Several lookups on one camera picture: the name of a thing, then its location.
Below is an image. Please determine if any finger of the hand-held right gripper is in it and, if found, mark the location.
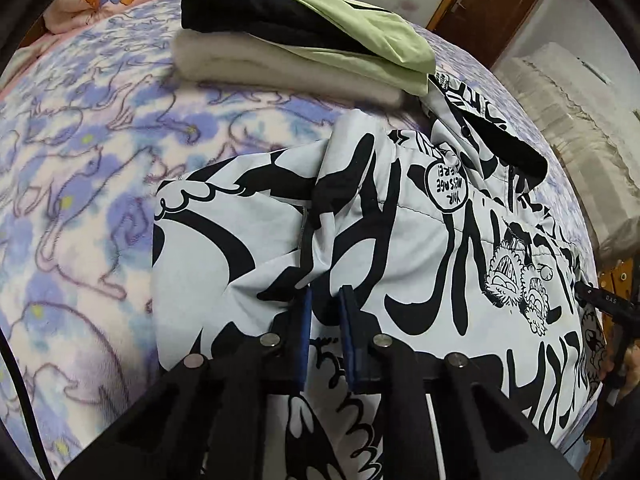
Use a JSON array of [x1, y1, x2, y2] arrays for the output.
[[574, 282, 601, 307]]

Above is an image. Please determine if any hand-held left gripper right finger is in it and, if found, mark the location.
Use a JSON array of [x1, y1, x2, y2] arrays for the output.
[[339, 285, 581, 480]]

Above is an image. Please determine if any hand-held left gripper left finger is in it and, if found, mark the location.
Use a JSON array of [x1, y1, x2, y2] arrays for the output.
[[57, 287, 313, 480]]

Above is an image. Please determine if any white black graffiti print jacket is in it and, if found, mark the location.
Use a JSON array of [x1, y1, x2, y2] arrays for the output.
[[150, 72, 608, 480]]

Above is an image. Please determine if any wooden drawer cabinet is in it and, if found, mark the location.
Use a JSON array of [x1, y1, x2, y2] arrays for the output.
[[597, 265, 640, 311]]

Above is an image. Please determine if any purple cat print blanket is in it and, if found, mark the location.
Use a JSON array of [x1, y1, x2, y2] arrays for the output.
[[0, 0, 601, 466]]

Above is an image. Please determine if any beige folded garment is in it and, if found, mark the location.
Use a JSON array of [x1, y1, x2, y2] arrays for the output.
[[171, 30, 406, 108]]

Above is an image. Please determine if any brown wooden door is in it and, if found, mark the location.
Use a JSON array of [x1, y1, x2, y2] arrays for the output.
[[427, 0, 548, 68]]

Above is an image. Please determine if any light green black jacket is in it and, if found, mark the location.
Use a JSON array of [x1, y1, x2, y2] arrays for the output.
[[181, 0, 436, 96]]

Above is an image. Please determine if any black cable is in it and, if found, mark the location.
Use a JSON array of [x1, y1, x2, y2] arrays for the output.
[[0, 332, 51, 480]]

